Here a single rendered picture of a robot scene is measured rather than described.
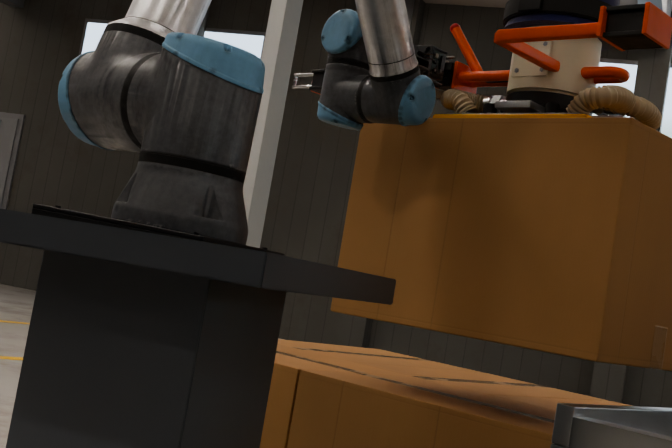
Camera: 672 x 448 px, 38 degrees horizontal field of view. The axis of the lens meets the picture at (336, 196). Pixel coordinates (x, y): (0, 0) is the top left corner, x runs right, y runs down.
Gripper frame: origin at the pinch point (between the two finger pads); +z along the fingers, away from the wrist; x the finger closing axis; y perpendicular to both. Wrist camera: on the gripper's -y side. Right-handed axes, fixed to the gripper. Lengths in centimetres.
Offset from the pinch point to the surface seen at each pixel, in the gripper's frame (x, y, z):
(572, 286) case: -41, 49, -20
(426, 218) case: -32.2, 16.7, -19.2
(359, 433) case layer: -74, 9, -18
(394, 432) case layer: -72, 17, -18
